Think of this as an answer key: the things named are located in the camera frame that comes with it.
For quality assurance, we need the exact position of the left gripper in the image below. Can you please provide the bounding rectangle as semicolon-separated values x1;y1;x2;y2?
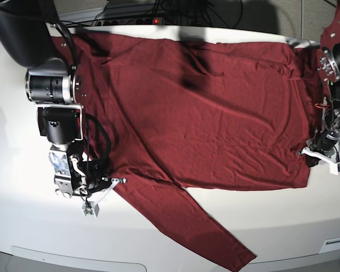
297;129;340;167

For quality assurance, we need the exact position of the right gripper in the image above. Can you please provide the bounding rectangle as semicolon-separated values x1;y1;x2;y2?
53;152;127;209

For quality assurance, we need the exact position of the dark red long-sleeve shirt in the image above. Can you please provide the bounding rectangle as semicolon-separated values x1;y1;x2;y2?
74;32;322;271

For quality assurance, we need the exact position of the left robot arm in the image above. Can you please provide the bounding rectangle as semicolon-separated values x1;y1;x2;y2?
298;1;340;175

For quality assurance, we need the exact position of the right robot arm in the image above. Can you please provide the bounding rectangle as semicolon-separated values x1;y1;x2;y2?
0;1;126;215

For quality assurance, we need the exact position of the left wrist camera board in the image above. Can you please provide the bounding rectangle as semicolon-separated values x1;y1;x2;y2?
329;161;340;175

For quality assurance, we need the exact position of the power strip with red switch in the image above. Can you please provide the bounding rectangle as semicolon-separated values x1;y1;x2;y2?
94;16;164;27

